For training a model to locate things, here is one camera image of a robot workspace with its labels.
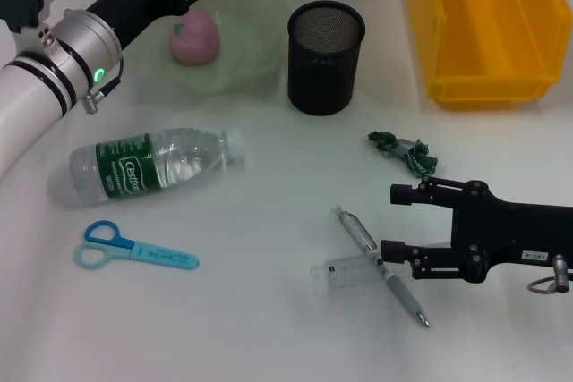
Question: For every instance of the pink toy peach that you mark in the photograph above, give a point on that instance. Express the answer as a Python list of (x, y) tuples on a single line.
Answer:
[(197, 39)]

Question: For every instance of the translucent green fruit bowl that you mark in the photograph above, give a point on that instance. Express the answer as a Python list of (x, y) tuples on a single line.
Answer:
[(250, 42)]

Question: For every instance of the black mesh pen holder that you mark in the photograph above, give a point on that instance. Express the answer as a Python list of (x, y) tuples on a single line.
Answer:
[(322, 78)]

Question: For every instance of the clear plastic ruler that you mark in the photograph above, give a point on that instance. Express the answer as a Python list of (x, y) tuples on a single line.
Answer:
[(344, 272)]

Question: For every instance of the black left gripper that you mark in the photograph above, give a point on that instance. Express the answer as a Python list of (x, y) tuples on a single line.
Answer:
[(139, 2)]

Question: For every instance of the yellow plastic bin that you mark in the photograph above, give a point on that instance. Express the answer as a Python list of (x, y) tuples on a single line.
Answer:
[(492, 42)]

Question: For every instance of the blue teal sheathed scissors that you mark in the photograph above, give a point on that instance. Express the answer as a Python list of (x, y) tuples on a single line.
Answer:
[(165, 257)]

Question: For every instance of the silver grey ballpoint pen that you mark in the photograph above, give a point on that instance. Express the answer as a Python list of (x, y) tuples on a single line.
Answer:
[(403, 297)]

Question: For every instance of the clear green-label water bottle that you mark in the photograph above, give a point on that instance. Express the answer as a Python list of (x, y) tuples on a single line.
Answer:
[(134, 167)]

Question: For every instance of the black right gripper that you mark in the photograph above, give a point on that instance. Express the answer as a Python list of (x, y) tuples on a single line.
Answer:
[(515, 234)]

